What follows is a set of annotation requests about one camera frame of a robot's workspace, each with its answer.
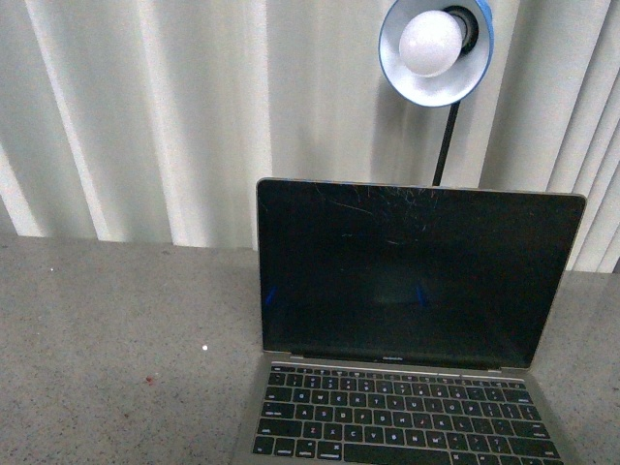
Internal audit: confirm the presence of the grey laptop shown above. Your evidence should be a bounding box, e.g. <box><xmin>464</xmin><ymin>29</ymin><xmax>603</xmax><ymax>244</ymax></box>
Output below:
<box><xmin>232</xmin><ymin>178</ymin><xmax>586</xmax><ymax>464</ymax></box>

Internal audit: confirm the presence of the blue desk lamp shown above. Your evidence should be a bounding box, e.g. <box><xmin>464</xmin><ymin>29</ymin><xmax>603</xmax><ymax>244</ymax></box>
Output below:
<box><xmin>378</xmin><ymin>0</ymin><xmax>495</xmax><ymax>186</ymax></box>

